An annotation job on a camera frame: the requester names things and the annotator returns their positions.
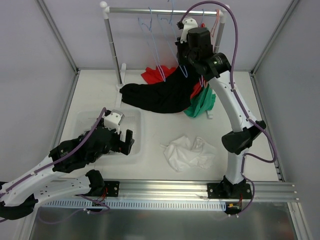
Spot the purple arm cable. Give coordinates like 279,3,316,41
179,0,279,221
0,107,111,223

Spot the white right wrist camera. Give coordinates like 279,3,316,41
176,17,198,44

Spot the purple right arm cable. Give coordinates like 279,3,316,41
179,0,279,221

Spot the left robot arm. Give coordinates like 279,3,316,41
0,126,135,220

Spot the light blue wire hanger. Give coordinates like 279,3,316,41
137,7,161,68

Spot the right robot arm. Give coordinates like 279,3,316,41
175,26,266,199

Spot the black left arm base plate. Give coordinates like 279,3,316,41
102,180,120,198

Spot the green tank top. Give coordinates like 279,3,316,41
183,86,216,118

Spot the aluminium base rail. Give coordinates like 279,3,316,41
106,179,300,202

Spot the white slotted cable duct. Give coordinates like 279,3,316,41
44,198,227,212

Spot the white tank top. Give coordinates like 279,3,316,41
160,135,218,173

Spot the black garment on table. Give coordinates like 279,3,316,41
120,66,200,114

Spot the red garment on table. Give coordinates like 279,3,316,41
141,65,176,85

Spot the white clothes rack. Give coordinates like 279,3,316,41
99,0,231,120

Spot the red tank top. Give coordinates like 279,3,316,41
189,23,211,100

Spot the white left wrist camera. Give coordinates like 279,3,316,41
103,109,125,135

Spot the white plastic perforated basket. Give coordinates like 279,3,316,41
70,107,145,165

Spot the pink wire hanger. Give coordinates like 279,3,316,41
210,9,222,38

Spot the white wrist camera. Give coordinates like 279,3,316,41
103,109,125,135
176,17,198,44

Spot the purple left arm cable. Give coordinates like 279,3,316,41
0,107,111,223

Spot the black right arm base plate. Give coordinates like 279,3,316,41
206,182,253,200

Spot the grey tank top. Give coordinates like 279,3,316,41
82,127,97,137

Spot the blue hanger under red top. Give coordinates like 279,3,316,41
199,8,206,28

